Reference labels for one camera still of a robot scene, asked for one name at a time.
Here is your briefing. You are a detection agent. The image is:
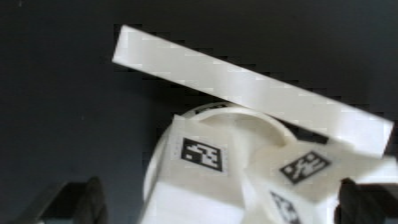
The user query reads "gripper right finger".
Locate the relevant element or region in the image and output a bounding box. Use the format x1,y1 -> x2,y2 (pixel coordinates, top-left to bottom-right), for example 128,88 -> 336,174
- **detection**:
334,178 -> 398,224

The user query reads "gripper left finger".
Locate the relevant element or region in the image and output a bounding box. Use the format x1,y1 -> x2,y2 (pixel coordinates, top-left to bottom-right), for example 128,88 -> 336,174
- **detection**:
16,177 -> 109,224

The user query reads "white stool leg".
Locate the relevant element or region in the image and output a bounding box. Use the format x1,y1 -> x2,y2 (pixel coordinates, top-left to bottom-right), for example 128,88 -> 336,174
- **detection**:
139,116 -> 246,224
238,140 -> 381,224

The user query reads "white right fence wall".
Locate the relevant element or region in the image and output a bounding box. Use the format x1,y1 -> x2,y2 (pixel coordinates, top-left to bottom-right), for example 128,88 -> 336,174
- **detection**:
112,26 -> 393,156

